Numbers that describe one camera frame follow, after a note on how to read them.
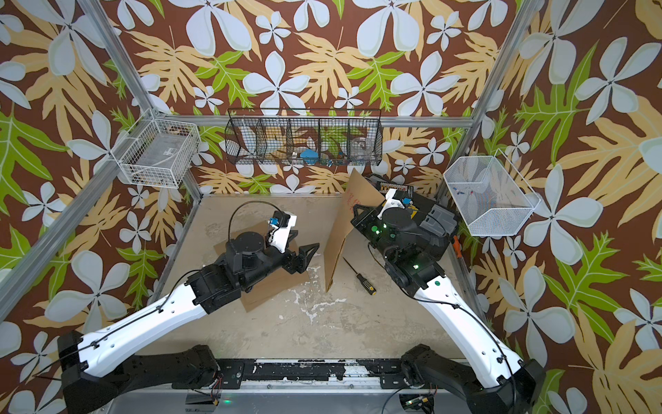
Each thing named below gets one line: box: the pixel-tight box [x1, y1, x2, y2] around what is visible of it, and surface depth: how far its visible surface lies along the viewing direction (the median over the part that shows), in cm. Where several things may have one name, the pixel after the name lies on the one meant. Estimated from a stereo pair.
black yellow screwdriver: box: [342, 257, 377, 296], surface depth 93 cm
